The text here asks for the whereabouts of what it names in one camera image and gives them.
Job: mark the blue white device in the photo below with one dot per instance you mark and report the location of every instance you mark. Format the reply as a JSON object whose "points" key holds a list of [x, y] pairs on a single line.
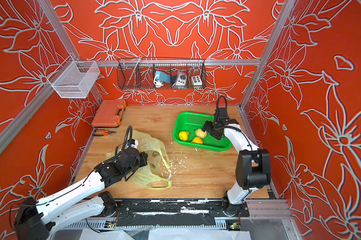
{"points": [[161, 78]]}

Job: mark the orange tool case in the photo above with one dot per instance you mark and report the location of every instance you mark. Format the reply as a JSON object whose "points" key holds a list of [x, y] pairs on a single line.
{"points": [[109, 114]]}

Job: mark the white round socket box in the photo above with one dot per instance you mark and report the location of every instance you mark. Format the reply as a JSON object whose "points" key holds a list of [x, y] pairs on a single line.
{"points": [[180, 80]]}

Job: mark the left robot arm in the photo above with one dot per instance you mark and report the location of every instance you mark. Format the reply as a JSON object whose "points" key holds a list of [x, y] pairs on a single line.
{"points": [[39, 219]]}

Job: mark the white button box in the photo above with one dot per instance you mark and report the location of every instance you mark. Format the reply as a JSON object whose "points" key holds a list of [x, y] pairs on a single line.
{"points": [[196, 82]]}

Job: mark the yellow plastic bag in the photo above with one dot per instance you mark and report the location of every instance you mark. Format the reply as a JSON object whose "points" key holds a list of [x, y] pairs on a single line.
{"points": [[147, 176]]}

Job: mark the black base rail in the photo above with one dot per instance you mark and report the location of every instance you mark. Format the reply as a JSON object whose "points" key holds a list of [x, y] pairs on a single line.
{"points": [[192, 213]]}

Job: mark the green plastic basket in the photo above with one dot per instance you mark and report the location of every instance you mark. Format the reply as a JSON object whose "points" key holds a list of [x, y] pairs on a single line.
{"points": [[190, 122]]}

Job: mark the black wire wall basket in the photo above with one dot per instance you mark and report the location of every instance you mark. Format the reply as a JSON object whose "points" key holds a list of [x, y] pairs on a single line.
{"points": [[138, 74]]}

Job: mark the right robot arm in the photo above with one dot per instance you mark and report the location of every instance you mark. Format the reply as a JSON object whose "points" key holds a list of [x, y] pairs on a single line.
{"points": [[252, 171]]}

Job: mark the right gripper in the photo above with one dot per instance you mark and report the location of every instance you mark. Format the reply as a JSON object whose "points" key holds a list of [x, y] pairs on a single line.
{"points": [[208, 126]]}

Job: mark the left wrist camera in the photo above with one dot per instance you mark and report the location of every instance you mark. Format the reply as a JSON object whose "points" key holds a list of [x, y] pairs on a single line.
{"points": [[132, 143]]}

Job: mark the orange handled pliers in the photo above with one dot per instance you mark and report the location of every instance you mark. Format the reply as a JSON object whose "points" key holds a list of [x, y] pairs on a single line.
{"points": [[103, 133]]}

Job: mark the pale yellow pear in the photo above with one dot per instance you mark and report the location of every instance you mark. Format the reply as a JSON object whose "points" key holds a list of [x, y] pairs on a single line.
{"points": [[200, 133]]}

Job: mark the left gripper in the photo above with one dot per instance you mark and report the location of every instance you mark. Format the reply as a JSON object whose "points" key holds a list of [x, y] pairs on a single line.
{"points": [[144, 157]]}

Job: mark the orange yellow pear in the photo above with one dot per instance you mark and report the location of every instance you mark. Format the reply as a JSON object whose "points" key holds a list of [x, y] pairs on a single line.
{"points": [[197, 140]]}

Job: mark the clear wire basket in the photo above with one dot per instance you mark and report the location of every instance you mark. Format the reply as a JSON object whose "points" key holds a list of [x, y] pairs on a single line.
{"points": [[73, 81]]}

